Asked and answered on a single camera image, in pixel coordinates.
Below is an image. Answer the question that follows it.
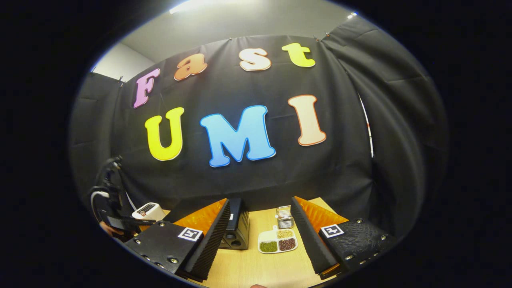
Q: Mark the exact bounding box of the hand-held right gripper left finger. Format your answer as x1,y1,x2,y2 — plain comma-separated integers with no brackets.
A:
124,198,231,281

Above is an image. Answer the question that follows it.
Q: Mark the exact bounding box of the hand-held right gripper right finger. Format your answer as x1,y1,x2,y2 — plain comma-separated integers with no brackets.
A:
290,196,398,280

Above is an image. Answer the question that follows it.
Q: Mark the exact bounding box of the black electric oven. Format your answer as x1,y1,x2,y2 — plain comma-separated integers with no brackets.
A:
164,198,250,250

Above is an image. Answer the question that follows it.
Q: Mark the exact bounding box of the white divided dish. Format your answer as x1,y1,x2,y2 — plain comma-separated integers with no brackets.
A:
258,225,298,254

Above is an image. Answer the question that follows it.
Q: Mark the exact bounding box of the white toaster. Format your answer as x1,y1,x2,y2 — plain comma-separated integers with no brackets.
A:
132,203,166,222

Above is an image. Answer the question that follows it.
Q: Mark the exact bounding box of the metal wire basket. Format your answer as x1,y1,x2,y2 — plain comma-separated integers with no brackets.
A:
276,206,295,229

